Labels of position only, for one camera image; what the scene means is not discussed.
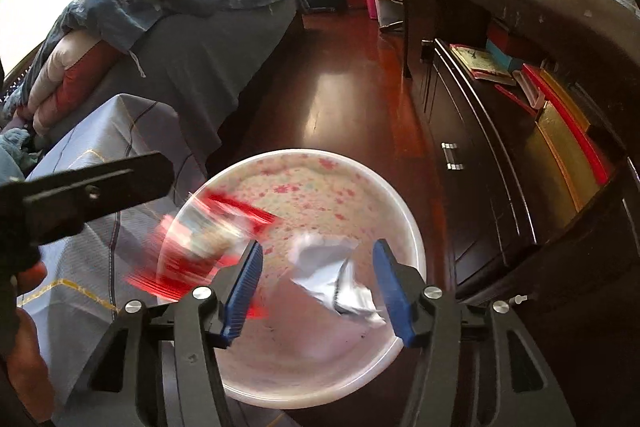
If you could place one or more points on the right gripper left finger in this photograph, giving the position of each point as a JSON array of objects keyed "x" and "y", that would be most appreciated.
[{"x": 124, "y": 374}]

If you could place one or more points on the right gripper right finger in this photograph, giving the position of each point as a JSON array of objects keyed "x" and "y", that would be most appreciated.
[{"x": 478, "y": 366}]

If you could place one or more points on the red snack wrapper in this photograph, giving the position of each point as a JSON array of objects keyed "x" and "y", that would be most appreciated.
[{"x": 209, "y": 233}]

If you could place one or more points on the silver white wrapper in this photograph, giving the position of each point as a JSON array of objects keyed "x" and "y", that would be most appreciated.
[{"x": 324, "y": 267}]

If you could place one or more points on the pink speckled trash bin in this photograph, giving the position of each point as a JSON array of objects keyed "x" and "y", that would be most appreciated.
[{"x": 317, "y": 329}]

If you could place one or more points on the person's left hand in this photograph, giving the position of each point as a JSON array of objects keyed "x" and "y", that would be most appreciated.
[{"x": 27, "y": 395}]

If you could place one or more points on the light blue fleece blanket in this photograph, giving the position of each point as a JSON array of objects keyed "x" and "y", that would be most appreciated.
[{"x": 16, "y": 155}]

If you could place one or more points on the blue checked tablecloth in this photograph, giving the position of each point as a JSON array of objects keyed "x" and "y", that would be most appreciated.
[{"x": 86, "y": 283}]

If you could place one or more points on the pink and red folded quilt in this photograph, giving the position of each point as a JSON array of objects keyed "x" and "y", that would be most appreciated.
[{"x": 72, "y": 71}]

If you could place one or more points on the blue patterned duvet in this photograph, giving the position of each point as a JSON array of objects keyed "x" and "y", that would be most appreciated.
[{"x": 121, "y": 23}]

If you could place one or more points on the bed with dark headboard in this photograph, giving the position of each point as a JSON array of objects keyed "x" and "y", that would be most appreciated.
[{"x": 199, "y": 66}]

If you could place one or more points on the dark wooden dresser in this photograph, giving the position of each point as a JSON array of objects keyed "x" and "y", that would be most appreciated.
[{"x": 532, "y": 108}]

